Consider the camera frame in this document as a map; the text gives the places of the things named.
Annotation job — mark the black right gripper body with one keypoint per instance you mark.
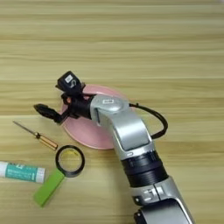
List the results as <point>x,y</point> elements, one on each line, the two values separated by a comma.
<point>80,108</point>

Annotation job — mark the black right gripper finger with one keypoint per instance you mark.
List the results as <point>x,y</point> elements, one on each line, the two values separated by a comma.
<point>48,112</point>
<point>59,86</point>

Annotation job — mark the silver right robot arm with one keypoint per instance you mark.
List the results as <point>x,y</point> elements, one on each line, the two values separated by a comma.
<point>131,134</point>

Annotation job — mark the pink oval plate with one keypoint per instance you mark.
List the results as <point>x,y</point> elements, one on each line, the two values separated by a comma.
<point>84,132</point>

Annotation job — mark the white teal glue stick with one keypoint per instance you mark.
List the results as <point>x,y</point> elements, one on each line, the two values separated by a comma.
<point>20,172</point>

